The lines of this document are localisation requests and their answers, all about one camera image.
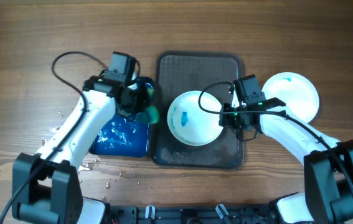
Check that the pinkish white plate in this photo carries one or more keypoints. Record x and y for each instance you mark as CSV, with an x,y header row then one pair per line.
x,y
299,94

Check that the green scrubbing sponge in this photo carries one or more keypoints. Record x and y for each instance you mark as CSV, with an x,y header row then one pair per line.
x,y
149,114

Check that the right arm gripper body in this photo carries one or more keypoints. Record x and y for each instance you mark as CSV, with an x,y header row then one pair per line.
x,y
235,121

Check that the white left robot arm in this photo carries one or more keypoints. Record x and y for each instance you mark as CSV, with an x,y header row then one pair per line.
x,y
45,185

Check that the blue tray with water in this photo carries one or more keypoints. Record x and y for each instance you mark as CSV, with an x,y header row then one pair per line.
x,y
108,132

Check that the white plate top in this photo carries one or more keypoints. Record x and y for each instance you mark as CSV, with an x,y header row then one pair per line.
x,y
193,118

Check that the dark brown serving tray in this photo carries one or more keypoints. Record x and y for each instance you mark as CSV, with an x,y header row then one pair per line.
x,y
178,72

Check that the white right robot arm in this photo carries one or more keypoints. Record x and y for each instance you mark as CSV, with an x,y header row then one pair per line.
x,y
282,110

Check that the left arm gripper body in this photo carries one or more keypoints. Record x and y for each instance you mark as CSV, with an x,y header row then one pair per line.
x,y
137,100

